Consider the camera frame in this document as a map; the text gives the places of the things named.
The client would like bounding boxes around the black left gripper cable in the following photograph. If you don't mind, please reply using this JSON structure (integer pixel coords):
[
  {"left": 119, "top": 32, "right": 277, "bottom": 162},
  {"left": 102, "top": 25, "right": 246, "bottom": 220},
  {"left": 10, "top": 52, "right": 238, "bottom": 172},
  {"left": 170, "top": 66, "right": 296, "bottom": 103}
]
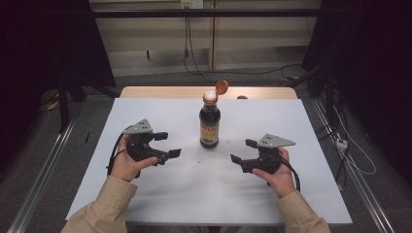
[{"left": 106, "top": 130, "right": 131, "bottom": 178}]

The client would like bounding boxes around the metal floor rail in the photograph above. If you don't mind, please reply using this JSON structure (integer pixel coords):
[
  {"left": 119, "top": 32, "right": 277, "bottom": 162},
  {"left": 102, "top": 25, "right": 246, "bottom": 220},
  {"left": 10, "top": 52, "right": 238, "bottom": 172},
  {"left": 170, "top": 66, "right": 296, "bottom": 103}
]
[
  {"left": 312, "top": 98, "right": 396, "bottom": 233},
  {"left": 6, "top": 119, "right": 78, "bottom": 233}
]

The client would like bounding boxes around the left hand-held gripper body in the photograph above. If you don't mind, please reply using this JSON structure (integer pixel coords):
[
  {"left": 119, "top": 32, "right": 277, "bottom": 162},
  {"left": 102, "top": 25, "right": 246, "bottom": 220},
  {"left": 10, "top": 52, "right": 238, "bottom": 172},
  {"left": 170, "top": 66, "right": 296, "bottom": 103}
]
[{"left": 122, "top": 118, "right": 170, "bottom": 179}]

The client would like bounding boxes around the white power strip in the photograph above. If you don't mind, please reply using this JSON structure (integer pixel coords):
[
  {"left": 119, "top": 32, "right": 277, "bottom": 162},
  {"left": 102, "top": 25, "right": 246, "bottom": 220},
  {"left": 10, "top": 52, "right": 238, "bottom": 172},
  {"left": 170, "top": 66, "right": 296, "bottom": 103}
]
[{"left": 335, "top": 137, "right": 349, "bottom": 151}]

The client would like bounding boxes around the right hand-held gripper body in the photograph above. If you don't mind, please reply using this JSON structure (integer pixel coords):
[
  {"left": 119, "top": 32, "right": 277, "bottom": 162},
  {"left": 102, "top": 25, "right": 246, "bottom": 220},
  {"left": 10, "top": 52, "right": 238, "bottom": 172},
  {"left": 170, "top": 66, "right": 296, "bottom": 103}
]
[{"left": 241, "top": 133, "right": 296, "bottom": 187}]

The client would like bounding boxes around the wooden table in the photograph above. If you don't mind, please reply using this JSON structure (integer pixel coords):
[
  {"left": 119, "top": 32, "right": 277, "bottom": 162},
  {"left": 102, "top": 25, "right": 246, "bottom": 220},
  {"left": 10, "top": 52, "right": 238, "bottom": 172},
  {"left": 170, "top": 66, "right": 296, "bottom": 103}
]
[{"left": 120, "top": 85, "right": 298, "bottom": 100}]

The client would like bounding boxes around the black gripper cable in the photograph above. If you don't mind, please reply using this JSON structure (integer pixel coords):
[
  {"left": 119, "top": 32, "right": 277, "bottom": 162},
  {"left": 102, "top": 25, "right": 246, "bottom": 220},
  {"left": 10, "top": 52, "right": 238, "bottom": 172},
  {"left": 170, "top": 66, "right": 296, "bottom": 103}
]
[
  {"left": 268, "top": 154, "right": 301, "bottom": 192},
  {"left": 106, "top": 130, "right": 131, "bottom": 178}
]

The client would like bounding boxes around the person's left hand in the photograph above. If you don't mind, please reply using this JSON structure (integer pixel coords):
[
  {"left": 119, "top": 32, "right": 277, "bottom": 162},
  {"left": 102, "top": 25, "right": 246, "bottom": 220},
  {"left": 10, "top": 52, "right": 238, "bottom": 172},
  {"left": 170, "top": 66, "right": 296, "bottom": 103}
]
[{"left": 110, "top": 135, "right": 159, "bottom": 183}]

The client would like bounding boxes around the person's right hand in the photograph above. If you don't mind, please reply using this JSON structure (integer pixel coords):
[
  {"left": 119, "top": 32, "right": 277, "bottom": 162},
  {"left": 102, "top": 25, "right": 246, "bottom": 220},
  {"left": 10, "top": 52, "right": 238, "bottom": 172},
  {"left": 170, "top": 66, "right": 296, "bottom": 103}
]
[{"left": 252, "top": 147, "right": 297, "bottom": 199}]

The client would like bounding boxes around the black horizontal bar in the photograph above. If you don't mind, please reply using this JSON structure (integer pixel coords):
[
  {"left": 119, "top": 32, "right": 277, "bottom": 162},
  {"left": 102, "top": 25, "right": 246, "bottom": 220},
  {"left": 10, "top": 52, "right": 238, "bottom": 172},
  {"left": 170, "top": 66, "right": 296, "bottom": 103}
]
[{"left": 91, "top": 8, "right": 322, "bottom": 18}]

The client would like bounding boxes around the white wall socket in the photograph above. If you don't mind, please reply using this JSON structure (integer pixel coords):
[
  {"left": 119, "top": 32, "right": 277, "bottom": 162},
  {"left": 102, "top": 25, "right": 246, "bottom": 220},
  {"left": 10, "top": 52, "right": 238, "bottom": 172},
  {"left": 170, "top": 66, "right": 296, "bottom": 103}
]
[{"left": 180, "top": 0, "right": 204, "bottom": 10}]

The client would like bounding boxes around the white floor cable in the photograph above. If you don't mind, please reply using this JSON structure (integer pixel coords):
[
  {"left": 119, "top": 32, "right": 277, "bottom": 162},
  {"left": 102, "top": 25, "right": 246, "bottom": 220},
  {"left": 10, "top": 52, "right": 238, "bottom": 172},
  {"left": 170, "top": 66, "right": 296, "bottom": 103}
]
[{"left": 333, "top": 106, "right": 377, "bottom": 177}]

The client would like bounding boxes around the dark curtain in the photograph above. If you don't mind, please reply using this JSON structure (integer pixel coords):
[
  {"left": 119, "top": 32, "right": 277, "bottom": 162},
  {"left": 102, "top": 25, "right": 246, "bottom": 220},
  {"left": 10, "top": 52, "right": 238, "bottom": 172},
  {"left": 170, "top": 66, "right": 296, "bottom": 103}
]
[
  {"left": 302, "top": 0, "right": 412, "bottom": 187},
  {"left": 0, "top": 0, "right": 117, "bottom": 174}
]

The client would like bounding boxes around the white table mat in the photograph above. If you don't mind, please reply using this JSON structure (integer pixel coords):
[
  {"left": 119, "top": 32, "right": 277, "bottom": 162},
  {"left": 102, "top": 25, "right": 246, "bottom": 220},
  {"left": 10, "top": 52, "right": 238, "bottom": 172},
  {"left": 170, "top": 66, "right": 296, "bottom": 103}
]
[{"left": 65, "top": 97, "right": 354, "bottom": 226}]

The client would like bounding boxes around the dark sauce bottle orange cap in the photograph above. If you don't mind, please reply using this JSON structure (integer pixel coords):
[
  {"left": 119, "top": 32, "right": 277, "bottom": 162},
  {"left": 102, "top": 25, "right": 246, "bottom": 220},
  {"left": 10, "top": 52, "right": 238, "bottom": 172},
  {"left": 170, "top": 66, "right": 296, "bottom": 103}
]
[{"left": 198, "top": 80, "right": 229, "bottom": 150}]

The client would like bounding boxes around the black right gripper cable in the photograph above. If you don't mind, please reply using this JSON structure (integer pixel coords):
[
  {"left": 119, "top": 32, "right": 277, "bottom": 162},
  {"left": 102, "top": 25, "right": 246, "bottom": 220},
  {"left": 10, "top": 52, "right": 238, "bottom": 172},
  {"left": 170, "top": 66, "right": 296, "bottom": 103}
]
[{"left": 268, "top": 154, "right": 301, "bottom": 192}]

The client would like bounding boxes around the black hanging cable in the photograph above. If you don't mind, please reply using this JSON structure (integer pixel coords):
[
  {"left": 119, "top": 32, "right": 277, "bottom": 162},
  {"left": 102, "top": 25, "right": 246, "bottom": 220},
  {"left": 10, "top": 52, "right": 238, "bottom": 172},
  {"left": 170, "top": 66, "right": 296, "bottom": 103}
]
[{"left": 183, "top": 16, "right": 224, "bottom": 86}]

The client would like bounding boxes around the black metal stand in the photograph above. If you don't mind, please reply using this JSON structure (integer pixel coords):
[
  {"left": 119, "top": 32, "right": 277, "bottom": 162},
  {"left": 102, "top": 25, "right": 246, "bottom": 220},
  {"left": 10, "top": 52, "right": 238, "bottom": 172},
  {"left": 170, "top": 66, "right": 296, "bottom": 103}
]
[{"left": 56, "top": 73, "right": 120, "bottom": 134}]

